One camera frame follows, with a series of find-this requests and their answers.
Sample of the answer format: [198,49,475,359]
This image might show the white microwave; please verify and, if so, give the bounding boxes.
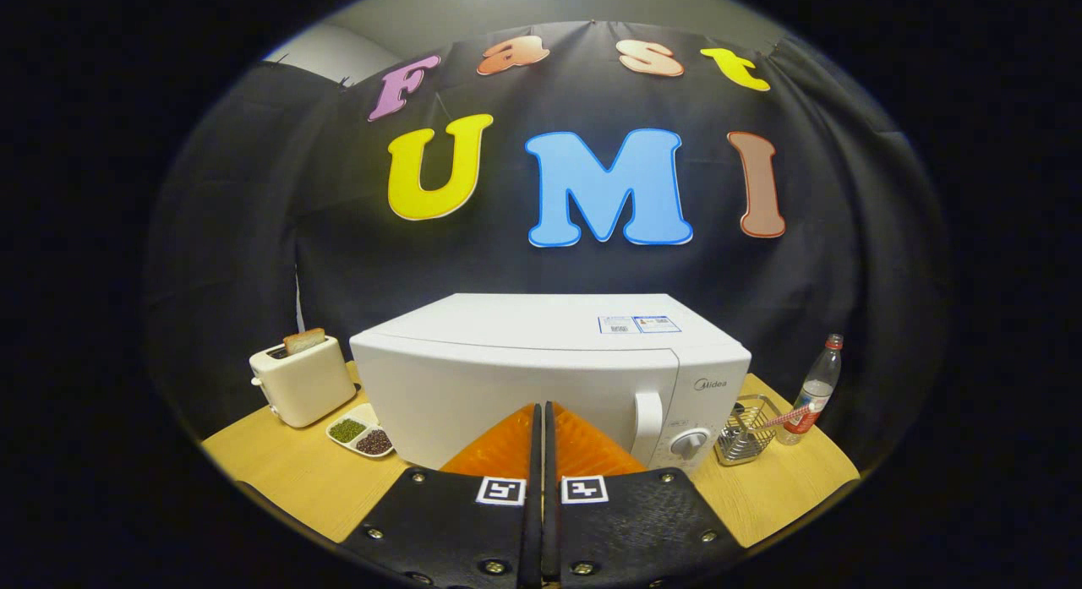
[349,293,753,476]

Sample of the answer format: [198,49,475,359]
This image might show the metal wire basket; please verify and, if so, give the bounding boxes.
[715,394,783,466]

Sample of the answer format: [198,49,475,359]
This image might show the white toaster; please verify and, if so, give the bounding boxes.
[249,335,358,428]

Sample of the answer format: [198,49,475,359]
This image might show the black backdrop cloth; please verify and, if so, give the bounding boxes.
[144,19,952,472]

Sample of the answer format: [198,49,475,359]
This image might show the white divided dish of beans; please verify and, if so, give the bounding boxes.
[326,403,396,459]

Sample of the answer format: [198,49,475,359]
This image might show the clear bottle with red label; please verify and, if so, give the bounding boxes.
[776,334,844,446]

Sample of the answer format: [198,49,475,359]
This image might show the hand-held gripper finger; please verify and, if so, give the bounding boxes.
[544,400,749,589]
[338,401,544,589]

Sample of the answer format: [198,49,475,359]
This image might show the red white striped straw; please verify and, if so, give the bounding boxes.
[761,403,814,429]

